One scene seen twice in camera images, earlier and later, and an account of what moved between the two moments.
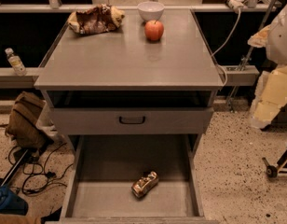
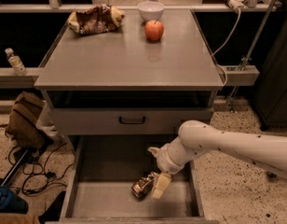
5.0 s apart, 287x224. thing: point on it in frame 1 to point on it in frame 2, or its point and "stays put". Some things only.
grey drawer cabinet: x=134 y=106 stays put
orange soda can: x=144 y=185 stays put
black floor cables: x=38 y=178 stays put
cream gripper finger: x=259 y=39 to x=172 y=156
